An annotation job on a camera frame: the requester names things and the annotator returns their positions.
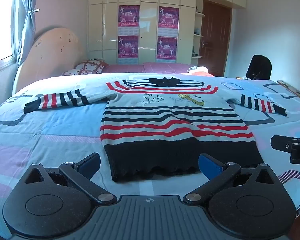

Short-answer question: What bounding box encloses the light blue curtain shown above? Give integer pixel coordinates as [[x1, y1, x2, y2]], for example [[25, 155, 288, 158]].
[[14, 0, 40, 66]]

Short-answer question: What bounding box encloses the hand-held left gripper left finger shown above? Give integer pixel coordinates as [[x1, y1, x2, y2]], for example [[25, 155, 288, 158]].
[[20, 152, 118, 206]]

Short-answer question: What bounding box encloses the striped knit sweater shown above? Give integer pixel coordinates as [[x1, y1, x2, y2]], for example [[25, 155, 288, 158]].
[[23, 77, 288, 182]]

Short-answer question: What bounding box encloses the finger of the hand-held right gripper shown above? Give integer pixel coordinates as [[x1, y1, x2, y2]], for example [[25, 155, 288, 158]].
[[271, 135, 300, 153]]

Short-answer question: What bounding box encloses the black chair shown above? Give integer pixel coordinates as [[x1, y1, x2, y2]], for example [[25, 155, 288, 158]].
[[245, 54, 273, 81]]

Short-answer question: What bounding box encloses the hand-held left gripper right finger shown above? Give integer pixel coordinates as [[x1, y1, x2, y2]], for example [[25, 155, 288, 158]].
[[183, 153, 285, 206]]

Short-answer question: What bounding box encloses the brown wooden door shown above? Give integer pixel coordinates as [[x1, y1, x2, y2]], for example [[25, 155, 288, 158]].
[[198, 0, 233, 77]]

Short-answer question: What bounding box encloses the cream glossy wardrobe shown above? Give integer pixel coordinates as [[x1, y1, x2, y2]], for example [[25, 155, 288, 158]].
[[87, 0, 247, 65]]

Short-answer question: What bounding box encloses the cream corner shelf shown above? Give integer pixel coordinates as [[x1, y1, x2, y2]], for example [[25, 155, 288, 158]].
[[191, 5, 206, 60]]

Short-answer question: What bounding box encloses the cream round headboard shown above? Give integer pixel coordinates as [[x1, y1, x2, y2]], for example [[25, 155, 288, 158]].
[[12, 27, 88, 96]]

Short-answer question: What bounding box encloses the purple wall poster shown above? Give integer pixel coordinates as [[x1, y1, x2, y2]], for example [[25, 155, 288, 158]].
[[118, 35, 140, 65], [118, 5, 140, 36], [157, 37, 178, 63], [158, 6, 180, 37]]

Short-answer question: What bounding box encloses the light blue patterned bed sheet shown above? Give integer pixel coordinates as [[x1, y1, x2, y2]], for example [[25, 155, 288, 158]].
[[0, 72, 300, 240]]

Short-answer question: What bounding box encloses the pink checked bed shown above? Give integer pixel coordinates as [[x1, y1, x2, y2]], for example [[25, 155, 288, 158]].
[[100, 62, 215, 77]]

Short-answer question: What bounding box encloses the orange cloth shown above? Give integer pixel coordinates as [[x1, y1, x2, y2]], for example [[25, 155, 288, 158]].
[[187, 66, 215, 77]]

